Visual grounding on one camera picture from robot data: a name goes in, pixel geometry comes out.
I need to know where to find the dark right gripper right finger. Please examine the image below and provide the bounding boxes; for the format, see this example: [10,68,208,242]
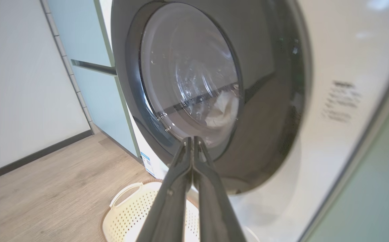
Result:
[193,135,247,242]

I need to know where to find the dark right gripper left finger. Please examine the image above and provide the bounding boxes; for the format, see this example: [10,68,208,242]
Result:
[136,136,193,242]

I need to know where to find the black-rimmed glass washer door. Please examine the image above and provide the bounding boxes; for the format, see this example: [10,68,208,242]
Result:
[111,0,312,195]

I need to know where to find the cream bear-print garment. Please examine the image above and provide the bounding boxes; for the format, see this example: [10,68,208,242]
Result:
[204,91,240,128]

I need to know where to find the white perforated laundry basket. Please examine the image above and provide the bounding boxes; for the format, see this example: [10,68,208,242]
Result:
[102,180,260,242]

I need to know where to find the white front-load washing machine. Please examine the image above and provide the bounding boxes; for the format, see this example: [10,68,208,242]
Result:
[99,0,389,242]

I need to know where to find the blue energy label sticker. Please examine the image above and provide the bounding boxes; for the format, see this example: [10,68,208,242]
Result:
[140,152,156,178]

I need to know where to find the teal cabinet with handle gap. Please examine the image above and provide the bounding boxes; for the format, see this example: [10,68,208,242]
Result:
[47,0,141,158]

